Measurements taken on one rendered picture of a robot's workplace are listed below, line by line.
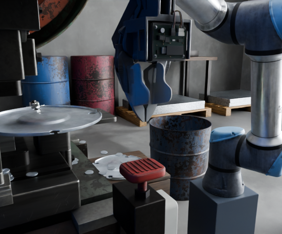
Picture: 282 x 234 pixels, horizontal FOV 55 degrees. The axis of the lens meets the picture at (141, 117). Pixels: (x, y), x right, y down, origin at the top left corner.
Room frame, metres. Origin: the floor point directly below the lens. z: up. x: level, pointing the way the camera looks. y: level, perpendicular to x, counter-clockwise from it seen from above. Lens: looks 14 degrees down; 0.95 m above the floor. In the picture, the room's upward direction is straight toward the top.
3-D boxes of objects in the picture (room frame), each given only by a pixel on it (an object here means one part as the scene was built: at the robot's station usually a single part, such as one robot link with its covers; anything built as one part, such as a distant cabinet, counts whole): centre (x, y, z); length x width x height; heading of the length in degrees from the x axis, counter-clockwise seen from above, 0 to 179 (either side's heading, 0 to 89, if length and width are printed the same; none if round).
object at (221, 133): (0.92, -0.31, 0.62); 0.13 x 0.12 x 0.14; 47
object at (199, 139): (1.76, -0.26, 0.24); 0.42 x 0.42 x 0.48
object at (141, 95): (0.40, 0.00, 0.89); 0.06 x 0.03 x 0.09; 28
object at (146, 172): (0.43, 0.00, 0.72); 0.07 x 0.06 x 0.08; 119
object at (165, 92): (0.41, -0.03, 0.89); 0.06 x 0.03 x 0.09; 28
